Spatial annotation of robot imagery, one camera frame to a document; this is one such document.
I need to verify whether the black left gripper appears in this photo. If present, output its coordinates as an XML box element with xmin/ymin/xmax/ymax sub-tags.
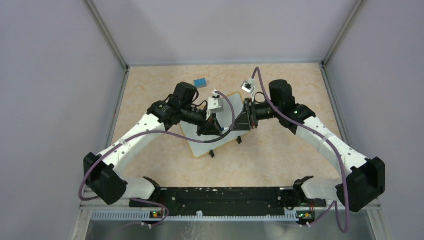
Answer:
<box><xmin>181</xmin><ymin>104</ymin><xmax>223</xmax><ymax>136</ymax></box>

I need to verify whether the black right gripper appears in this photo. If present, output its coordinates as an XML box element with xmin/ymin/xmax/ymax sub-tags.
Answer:
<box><xmin>229</xmin><ymin>98</ymin><xmax>281</xmax><ymax>132</ymax></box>

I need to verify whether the yellow-framed whiteboard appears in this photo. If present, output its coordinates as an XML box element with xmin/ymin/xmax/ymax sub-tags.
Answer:
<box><xmin>178</xmin><ymin>91</ymin><xmax>252</xmax><ymax>159</ymax></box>

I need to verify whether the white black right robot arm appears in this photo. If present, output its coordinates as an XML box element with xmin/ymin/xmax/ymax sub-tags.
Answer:
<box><xmin>232</xmin><ymin>79</ymin><xmax>386</xmax><ymax>213</ymax></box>

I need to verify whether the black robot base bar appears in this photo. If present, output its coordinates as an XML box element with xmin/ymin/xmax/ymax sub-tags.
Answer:
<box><xmin>149</xmin><ymin>182</ymin><xmax>327</xmax><ymax>217</ymax></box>

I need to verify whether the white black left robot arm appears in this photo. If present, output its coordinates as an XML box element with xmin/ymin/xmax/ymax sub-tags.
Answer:
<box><xmin>79</xmin><ymin>82</ymin><xmax>229</xmax><ymax>207</ymax></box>

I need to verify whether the blue lego brick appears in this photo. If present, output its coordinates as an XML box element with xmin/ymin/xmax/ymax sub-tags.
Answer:
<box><xmin>193</xmin><ymin>78</ymin><xmax>208</xmax><ymax>88</ymax></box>

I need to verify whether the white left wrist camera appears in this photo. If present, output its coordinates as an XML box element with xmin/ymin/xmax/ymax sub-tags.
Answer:
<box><xmin>207</xmin><ymin>93</ymin><xmax>224</xmax><ymax>114</ymax></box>

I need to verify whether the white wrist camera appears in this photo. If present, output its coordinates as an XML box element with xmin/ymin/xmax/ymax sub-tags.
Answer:
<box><xmin>207</xmin><ymin>93</ymin><xmax>224</xmax><ymax>114</ymax></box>
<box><xmin>241</xmin><ymin>78</ymin><xmax>257</xmax><ymax>99</ymax></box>

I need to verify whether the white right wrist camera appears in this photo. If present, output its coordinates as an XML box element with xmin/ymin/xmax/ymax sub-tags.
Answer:
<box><xmin>241</xmin><ymin>78</ymin><xmax>257</xmax><ymax>99</ymax></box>

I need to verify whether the white cable duct strip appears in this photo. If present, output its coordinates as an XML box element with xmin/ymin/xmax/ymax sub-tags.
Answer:
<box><xmin>91</xmin><ymin>210</ymin><xmax>299</xmax><ymax>222</ymax></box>

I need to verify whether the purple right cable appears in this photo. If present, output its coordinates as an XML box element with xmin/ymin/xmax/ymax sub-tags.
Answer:
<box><xmin>251</xmin><ymin>67</ymin><xmax>351</xmax><ymax>233</ymax></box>

